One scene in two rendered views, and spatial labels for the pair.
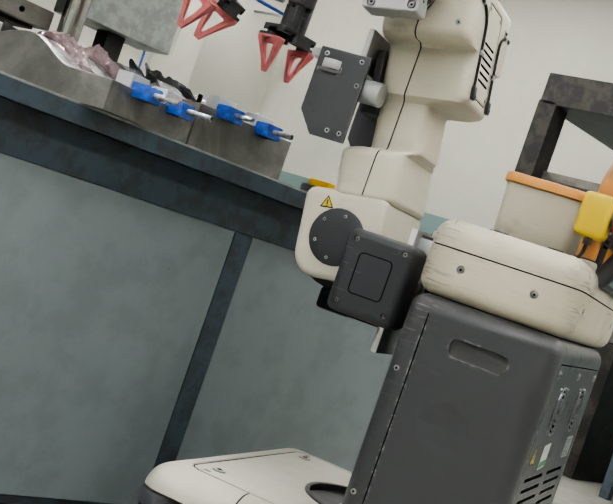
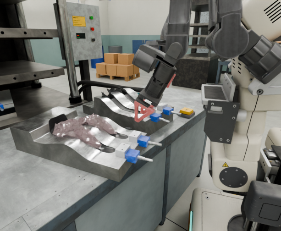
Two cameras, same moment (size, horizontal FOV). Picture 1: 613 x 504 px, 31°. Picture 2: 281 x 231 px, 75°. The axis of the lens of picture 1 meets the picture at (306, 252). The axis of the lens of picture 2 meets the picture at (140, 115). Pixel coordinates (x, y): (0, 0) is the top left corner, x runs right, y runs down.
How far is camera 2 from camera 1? 1.58 m
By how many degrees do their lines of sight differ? 24
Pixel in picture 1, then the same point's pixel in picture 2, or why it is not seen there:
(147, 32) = (94, 54)
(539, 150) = not seen: hidden behind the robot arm
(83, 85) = (103, 170)
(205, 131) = (149, 128)
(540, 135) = not seen: hidden behind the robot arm
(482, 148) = (158, 16)
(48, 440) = not seen: outside the picture
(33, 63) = (73, 159)
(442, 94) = (278, 107)
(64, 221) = (116, 201)
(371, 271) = (271, 210)
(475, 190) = (159, 26)
